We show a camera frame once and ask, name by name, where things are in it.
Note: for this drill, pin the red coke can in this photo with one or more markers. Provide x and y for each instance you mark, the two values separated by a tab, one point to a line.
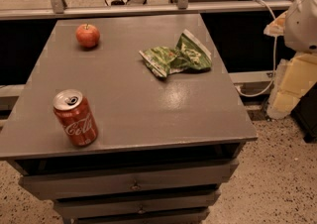
73	112

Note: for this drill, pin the top drawer with knob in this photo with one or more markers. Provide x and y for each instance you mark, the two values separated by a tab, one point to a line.
132	179

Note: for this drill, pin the grey drawer cabinet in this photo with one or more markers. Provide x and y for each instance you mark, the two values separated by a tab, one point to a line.
141	120

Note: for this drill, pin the green jalapeno chip bag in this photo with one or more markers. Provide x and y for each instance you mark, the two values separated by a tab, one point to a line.
189	54

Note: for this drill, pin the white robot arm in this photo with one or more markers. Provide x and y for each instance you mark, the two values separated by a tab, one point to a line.
300	31

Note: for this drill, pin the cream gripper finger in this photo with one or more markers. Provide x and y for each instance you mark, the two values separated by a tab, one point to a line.
294	78
276	27

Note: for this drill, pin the bottom drawer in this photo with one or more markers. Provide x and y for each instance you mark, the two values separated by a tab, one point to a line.
179	216

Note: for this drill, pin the red apple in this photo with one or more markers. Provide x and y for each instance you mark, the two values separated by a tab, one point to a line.
87	35

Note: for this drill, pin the middle drawer with knob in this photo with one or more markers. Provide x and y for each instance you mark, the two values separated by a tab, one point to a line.
140	204

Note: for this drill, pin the drawer with knob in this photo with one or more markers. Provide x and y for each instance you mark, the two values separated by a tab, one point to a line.
140	204
132	179

